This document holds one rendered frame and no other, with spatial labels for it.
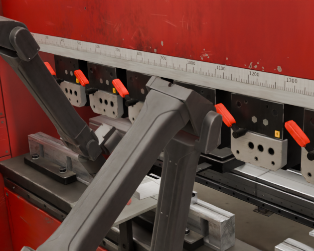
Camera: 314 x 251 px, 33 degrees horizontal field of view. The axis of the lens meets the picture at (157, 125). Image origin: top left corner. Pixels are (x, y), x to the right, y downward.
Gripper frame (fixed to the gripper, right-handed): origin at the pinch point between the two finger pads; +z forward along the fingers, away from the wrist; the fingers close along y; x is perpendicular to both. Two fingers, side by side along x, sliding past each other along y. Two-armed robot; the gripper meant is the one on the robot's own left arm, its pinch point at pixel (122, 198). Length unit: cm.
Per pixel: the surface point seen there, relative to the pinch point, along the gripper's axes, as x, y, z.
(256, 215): -89, 81, 173
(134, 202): -1.0, -3.0, 1.8
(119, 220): 6.7, -7.9, -3.0
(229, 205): -88, 103, 173
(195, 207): -11.2, -13.3, 11.3
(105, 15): -36, 20, -34
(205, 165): -28.3, -0.5, 17.8
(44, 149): -9, 69, 14
